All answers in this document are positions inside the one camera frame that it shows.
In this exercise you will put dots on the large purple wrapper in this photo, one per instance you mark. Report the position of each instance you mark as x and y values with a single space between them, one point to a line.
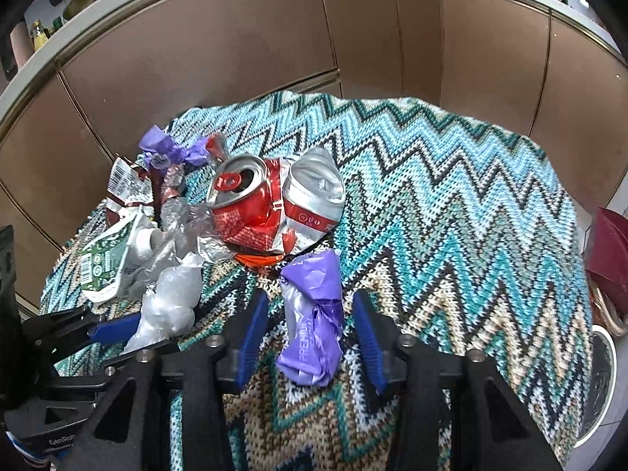
314 353

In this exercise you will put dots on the orange plastic scrap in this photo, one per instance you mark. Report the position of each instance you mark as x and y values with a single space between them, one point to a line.
255 258

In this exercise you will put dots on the clear plastic bag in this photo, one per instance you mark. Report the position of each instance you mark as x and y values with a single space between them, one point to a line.
169 304

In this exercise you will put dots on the crushed red drink can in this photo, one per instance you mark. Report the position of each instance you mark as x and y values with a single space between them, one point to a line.
250 211

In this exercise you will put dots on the brown kitchen cabinets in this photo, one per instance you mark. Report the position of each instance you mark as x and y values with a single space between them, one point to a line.
196 49

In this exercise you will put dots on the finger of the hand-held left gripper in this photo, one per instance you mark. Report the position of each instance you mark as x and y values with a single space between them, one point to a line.
117 326
73 380

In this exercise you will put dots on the small purple wrapper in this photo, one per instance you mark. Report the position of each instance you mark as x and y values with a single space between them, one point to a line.
157 143

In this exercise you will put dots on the zigzag knitted blanket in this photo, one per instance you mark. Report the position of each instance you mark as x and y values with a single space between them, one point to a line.
417 206

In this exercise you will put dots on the white kitchen countertop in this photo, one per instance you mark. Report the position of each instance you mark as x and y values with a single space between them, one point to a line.
29 83

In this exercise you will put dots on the brown barcode wrapper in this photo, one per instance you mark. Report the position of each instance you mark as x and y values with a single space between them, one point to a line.
125 184

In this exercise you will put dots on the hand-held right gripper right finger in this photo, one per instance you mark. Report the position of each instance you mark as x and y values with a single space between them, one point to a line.
369 348

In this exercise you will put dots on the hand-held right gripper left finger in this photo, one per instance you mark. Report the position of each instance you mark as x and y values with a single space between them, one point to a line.
252 338

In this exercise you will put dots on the green and white carton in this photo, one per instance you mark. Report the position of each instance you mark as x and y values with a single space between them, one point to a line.
105 260

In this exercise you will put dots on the red foil wrapper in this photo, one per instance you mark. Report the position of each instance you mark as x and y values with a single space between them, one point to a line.
171 179

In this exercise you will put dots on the yellow condiment bottle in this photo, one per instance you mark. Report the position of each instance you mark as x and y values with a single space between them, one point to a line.
38 34

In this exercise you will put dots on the clear plastic film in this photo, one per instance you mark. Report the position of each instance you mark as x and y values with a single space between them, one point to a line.
196 228

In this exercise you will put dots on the white trash bin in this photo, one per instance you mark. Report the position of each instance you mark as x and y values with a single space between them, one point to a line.
601 382

